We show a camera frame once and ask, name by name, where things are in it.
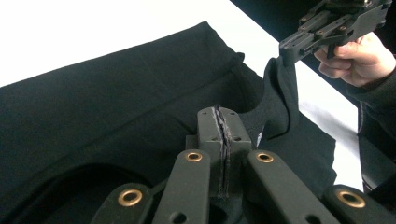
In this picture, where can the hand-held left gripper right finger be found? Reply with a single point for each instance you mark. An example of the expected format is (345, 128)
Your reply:
(238, 137)

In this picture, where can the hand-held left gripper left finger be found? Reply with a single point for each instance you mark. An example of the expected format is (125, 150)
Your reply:
(210, 130)

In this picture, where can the black tank top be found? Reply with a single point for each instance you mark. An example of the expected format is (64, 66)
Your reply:
(124, 93)

